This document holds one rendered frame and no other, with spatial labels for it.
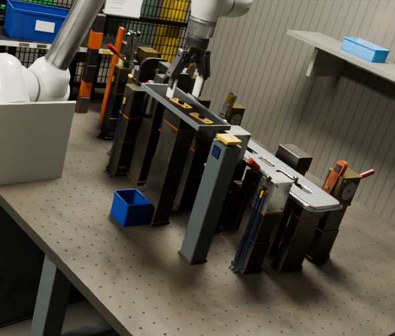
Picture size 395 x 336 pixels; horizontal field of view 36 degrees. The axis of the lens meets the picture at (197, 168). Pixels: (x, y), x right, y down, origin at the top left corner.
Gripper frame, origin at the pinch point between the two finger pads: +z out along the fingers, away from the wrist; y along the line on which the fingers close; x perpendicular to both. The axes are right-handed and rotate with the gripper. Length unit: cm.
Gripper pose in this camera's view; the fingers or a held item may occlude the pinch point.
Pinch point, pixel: (183, 93)
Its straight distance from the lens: 210.4
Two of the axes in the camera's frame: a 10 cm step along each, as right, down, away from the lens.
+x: 6.8, 4.5, -5.8
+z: -2.6, 8.8, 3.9
